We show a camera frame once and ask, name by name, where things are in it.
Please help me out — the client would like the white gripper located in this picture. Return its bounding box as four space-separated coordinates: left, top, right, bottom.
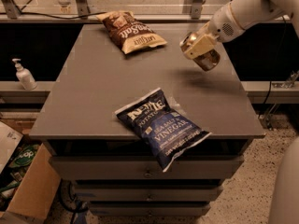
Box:
184 3 245 60

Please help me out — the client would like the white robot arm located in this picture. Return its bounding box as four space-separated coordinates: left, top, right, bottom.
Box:
180 0 299 64

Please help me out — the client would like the brown sea salt chips bag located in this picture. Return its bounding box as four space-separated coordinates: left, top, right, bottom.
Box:
96 10 167 54

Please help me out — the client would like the blue kettle chips bag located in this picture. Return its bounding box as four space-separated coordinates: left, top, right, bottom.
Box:
115 88 210 173

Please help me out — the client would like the grey drawer cabinet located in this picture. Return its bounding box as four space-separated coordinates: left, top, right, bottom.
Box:
31 24 264 217

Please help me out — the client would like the white pump bottle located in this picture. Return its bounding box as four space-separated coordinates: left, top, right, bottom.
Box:
12 58 37 91

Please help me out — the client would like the green snack bag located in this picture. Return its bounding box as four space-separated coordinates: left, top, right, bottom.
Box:
8 144 39 168

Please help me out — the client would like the cardboard box with trash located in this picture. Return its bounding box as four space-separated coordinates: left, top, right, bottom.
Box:
0 121 61 224

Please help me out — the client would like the black cable on ledge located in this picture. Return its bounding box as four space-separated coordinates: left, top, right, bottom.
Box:
0 10 107 20

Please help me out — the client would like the black floor cable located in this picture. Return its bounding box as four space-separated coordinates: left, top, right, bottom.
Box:
57 180 90 224

